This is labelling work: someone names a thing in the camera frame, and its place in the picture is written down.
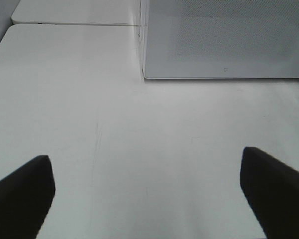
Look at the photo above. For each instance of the white microwave door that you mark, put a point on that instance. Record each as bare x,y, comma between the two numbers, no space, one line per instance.
201,39

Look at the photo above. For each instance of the white microwave oven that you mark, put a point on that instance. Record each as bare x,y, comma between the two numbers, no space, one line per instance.
141,17

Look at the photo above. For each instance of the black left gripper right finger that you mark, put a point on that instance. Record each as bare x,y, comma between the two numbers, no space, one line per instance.
272,192

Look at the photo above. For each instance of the white adjacent table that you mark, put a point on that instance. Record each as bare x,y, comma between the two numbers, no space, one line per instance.
77,12

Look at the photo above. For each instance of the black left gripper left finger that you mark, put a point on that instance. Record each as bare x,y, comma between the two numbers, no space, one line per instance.
26,196

